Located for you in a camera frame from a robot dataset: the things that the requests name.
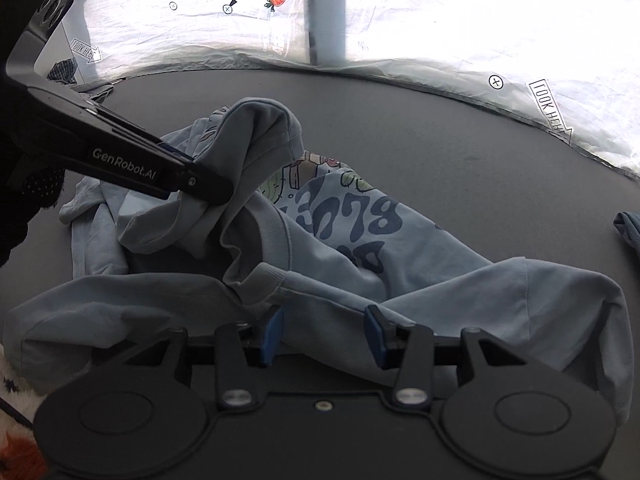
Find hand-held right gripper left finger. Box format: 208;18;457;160
100;304;287;409

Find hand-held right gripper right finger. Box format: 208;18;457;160
364;304;551;407

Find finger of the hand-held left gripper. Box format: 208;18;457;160
97;106;234;206

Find light blue printed T-shirt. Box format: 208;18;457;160
2;96;635;428

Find stack of folded dark clothes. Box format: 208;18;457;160
612;210;640;262

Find person's left hand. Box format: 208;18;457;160
0;157;67;267

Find blue plaid cloth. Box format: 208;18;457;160
47;57;81;86

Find orange white patterned cloth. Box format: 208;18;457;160
0;355;48;480

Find white printed translucent curtain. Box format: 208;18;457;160
82;0;640;181

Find white window frame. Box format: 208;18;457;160
302;0;348;67

